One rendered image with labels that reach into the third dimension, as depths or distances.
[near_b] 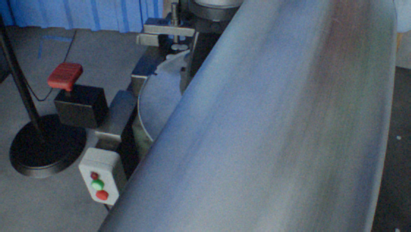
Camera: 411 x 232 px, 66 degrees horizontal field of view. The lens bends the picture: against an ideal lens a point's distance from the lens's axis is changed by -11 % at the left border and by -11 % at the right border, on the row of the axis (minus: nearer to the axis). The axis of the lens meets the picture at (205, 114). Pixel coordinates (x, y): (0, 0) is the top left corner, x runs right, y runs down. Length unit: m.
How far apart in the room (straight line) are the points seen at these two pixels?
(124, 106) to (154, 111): 0.24
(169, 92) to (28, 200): 1.06
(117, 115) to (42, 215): 0.79
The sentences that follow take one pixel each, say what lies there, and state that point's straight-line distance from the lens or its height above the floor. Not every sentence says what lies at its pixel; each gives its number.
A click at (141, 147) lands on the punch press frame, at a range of 0.78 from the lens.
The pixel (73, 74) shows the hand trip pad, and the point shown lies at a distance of 0.72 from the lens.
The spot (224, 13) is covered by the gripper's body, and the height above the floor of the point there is 0.99.
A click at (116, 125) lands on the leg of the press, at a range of 0.75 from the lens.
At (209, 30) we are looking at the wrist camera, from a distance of 0.39.
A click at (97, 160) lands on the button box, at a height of 0.63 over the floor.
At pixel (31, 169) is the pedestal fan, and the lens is 1.59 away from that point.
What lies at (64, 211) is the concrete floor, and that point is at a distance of 1.45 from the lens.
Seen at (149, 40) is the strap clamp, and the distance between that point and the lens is 0.85.
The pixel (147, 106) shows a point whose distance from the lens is 0.57.
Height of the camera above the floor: 1.16
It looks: 44 degrees down
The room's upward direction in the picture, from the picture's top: straight up
